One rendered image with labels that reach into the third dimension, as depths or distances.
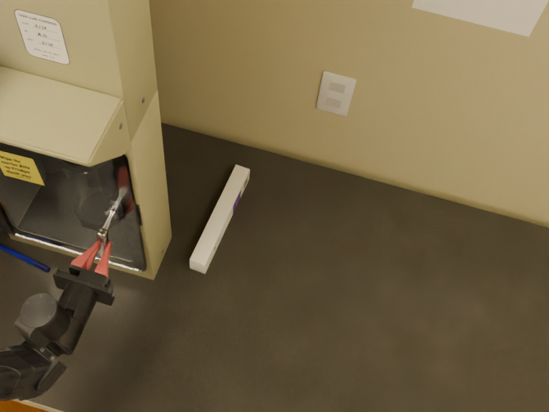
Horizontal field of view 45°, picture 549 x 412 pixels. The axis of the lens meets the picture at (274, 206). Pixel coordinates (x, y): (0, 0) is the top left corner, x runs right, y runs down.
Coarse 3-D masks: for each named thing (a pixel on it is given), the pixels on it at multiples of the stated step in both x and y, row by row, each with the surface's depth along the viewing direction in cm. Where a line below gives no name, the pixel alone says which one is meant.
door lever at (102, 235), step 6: (108, 210) 114; (108, 216) 114; (114, 216) 115; (108, 222) 113; (102, 228) 112; (108, 228) 113; (102, 234) 112; (102, 240) 112; (108, 240) 115; (102, 246) 115; (102, 252) 117
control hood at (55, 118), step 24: (0, 72) 89; (24, 72) 90; (0, 96) 87; (24, 96) 88; (48, 96) 88; (72, 96) 88; (96, 96) 89; (0, 120) 85; (24, 120) 85; (48, 120) 86; (72, 120) 86; (96, 120) 86; (120, 120) 90; (24, 144) 84; (48, 144) 84; (72, 144) 84; (96, 144) 84; (120, 144) 93
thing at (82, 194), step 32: (64, 160) 104; (0, 192) 120; (32, 192) 116; (64, 192) 113; (96, 192) 110; (128, 192) 107; (32, 224) 128; (64, 224) 124; (96, 224) 120; (128, 224) 116; (96, 256) 132; (128, 256) 127
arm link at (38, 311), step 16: (32, 304) 101; (48, 304) 101; (16, 320) 100; (32, 320) 99; (48, 320) 99; (64, 320) 103; (32, 336) 99; (48, 336) 102; (48, 352) 103; (48, 368) 103; (64, 368) 106; (48, 384) 104
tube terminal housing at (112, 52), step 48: (0, 0) 80; (48, 0) 77; (96, 0) 75; (144, 0) 86; (0, 48) 87; (96, 48) 82; (144, 48) 92; (144, 96) 97; (144, 144) 104; (144, 192) 111; (144, 240) 123
